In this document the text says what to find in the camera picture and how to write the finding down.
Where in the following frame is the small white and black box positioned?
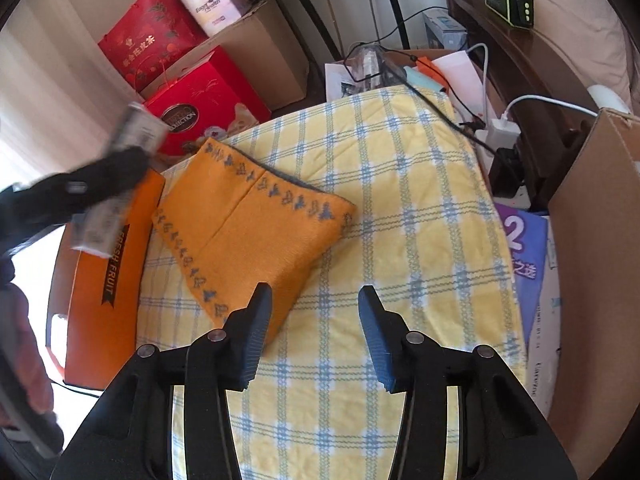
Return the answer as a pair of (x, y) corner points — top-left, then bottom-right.
(70, 102), (171, 259)

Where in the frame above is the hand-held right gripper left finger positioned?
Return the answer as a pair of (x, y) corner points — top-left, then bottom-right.
(50, 282), (275, 480)

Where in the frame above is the white round object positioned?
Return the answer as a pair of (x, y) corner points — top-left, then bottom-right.
(587, 84), (629, 114)

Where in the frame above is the cardboard box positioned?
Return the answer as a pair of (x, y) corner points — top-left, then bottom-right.
(547, 107), (640, 461)

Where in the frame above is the green handheld device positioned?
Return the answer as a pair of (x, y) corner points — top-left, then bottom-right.
(481, 0), (536, 27)

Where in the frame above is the white charger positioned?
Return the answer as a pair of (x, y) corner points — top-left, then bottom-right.
(485, 117), (521, 153)

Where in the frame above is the black power adapter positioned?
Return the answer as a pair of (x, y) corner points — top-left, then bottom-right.
(487, 147), (531, 201)

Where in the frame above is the blue and white carton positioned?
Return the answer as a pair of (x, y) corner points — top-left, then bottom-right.
(422, 8), (468, 51)

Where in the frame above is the beige sofa cushion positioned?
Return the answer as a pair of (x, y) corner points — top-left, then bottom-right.
(492, 0), (636, 111)

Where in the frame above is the white appliance box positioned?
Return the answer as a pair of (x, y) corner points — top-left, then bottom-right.
(512, 260), (563, 416)

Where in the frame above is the red gift bag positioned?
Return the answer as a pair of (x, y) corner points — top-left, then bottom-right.
(97, 0), (211, 93)

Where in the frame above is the yellow checkered tablecloth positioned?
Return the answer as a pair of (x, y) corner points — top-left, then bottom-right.
(135, 85), (528, 480)

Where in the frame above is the white paper box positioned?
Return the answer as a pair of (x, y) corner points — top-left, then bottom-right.
(325, 60), (362, 104)

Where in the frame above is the white envelope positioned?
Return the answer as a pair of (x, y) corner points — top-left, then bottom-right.
(430, 50), (488, 126)

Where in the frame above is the person's left hand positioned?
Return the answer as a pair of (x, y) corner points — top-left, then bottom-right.
(0, 284), (65, 433)

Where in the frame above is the short white cable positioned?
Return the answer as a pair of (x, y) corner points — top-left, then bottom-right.
(465, 42), (492, 126)

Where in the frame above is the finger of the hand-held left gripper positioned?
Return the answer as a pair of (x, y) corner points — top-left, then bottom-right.
(47, 147), (151, 213)

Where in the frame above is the orange fruit box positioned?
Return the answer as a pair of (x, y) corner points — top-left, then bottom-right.
(47, 167), (166, 391)

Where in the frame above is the white curtain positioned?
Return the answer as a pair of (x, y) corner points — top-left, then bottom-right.
(0, 0), (151, 186)

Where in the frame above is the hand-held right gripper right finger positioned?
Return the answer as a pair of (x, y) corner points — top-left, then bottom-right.
(357, 285), (576, 480)

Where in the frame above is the black cable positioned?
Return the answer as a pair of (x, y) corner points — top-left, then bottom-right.
(390, 67), (501, 157)

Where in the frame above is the purple box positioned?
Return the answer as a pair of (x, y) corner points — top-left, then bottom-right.
(492, 200), (551, 306)

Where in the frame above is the clear plastic item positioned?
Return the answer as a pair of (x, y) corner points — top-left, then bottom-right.
(345, 42), (396, 93)

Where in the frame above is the small orange item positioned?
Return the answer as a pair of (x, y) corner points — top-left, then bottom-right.
(415, 55), (442, 79)

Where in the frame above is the pink tissue pack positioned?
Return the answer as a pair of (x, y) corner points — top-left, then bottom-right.
(177, 0), (256, 37)

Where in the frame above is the red chocolate box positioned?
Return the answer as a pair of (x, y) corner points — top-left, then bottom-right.
(141, 46), (273, 157)

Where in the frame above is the dark wooden sofa frame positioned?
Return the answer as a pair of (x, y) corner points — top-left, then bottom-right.
(440, 0), (601, 211)

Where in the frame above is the brown cardboard carton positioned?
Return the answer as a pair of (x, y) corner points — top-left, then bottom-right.
(207, 0), (311, 111)

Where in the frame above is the long white cable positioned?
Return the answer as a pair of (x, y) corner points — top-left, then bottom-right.
(504, 94), (601, 123)

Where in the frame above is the orange knitted scarf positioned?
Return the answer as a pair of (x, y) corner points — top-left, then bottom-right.
(151, 138), (357, 346)

